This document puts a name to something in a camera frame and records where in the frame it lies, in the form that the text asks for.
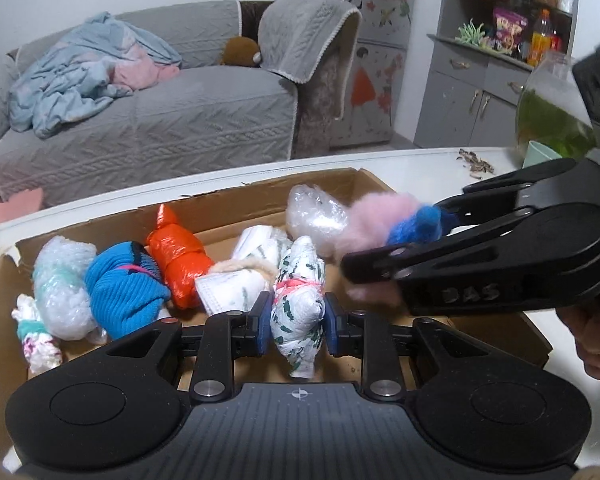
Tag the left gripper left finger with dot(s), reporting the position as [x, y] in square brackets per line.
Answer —
[223, 339]

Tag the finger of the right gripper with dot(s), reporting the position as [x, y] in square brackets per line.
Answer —
[501, 251]
[498, 196]

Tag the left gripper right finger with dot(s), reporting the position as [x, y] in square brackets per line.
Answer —
[368, 337]

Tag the white patterned paper bundle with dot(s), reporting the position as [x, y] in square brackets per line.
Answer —
[235, 284]

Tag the pink fluffy blue ball toy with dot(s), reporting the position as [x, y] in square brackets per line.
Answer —
[380, 219]

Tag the white green leaf bundle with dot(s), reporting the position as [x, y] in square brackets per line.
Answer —
[299, 307]

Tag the orange plastic bag bundle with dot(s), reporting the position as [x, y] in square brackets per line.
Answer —
[180, 256]

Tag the clear bubble wrap bundle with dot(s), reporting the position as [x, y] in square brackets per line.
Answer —
[312, 212]

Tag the blue sock roll pink tie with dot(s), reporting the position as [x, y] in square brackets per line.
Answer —
[126, 289]

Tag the person right hand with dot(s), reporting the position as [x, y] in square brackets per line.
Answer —
[585, 330]

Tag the sunflower seed shells pile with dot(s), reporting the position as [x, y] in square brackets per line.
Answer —
[478, 168]

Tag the mint green cup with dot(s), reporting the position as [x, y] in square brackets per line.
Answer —
[537, 153]

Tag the glass fish bowl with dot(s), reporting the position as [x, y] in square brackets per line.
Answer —
[551, 110]

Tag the brown cardboard box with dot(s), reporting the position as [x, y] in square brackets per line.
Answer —
[218, 220]

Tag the orange juice bottle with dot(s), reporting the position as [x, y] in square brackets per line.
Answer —
[541, 38]

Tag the grey shelf cabinet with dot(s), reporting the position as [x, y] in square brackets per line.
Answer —
[481, 61]

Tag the bubble wrap teal tie bundle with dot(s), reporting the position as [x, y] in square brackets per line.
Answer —
[59, 288]

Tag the small white teal tied bundle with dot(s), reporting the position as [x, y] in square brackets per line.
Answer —
[40, 348]

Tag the grey sofa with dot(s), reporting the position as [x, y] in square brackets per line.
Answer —
[209, 116]

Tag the floral decorated cabinet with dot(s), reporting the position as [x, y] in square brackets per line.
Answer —
[375, 83]

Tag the brown plush toy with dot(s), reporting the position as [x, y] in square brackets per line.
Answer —
[241, 51]

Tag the pink blanket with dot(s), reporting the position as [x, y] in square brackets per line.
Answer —
[140, 71]

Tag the light blue blanket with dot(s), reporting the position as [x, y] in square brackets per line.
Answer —
[72, 80]

